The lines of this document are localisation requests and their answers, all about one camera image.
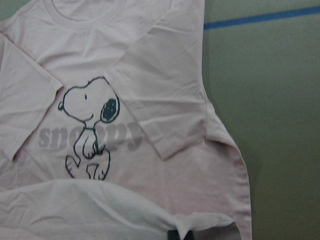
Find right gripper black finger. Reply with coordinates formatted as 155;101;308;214
166;221;194;240

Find blue tape line crosswise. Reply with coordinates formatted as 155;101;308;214
203;5;320;30

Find pink Snoopy t-shirt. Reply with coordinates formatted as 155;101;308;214
0;0;252;240

